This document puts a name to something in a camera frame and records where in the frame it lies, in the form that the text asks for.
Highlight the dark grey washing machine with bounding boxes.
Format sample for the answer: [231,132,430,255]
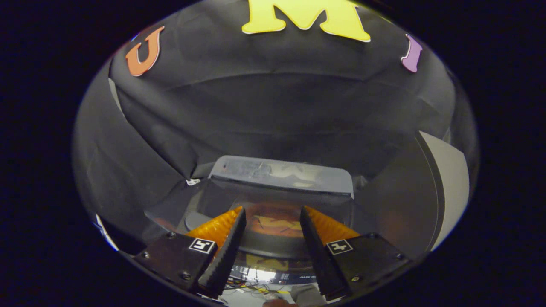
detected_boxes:
[143,155,378,287]

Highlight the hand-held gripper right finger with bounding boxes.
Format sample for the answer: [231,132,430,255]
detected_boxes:
[299,206,412,301]

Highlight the bundle of thin wires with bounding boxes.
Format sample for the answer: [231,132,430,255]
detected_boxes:
[225,279,284,300]

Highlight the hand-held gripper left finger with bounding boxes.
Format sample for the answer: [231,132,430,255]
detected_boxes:
[133,206,247,298]

